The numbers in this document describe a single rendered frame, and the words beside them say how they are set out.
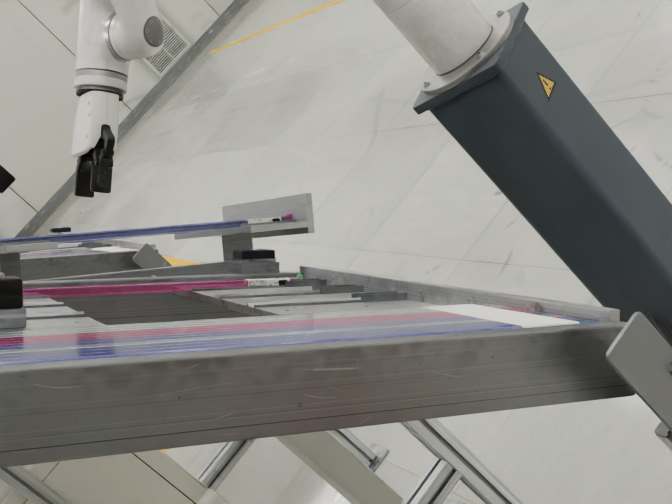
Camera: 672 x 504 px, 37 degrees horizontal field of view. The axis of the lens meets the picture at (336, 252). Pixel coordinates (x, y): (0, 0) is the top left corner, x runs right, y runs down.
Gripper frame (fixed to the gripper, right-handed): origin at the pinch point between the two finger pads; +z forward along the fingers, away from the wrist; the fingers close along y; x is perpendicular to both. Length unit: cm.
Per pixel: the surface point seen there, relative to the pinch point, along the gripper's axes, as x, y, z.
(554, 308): 19, 88, 16
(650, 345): 17, 102, 19
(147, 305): 0.9, 28.3, 18.1
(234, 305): 3, 53, 17
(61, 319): -19, 60, 20
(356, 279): 22, 48, 13
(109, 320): -4.0, 27.8, 20.4
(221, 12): 292, -679, -251
